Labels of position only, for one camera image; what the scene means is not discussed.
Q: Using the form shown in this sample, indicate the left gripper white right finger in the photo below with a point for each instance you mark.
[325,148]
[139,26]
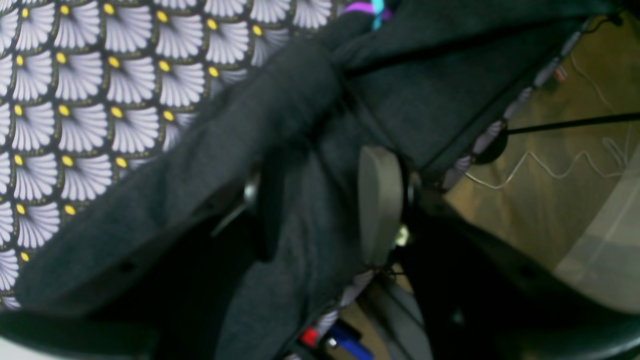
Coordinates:
[385,193]

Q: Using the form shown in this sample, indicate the fan-patterned table cloth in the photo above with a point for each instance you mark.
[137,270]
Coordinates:
[91,90]

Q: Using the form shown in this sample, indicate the white plastic bin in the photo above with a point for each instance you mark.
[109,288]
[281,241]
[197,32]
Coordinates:
[604,264]

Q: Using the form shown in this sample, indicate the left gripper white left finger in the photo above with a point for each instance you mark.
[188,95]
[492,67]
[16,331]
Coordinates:
[256,213]

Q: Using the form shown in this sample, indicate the dark grey T-shirt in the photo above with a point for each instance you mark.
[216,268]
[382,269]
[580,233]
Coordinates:
[436,83]

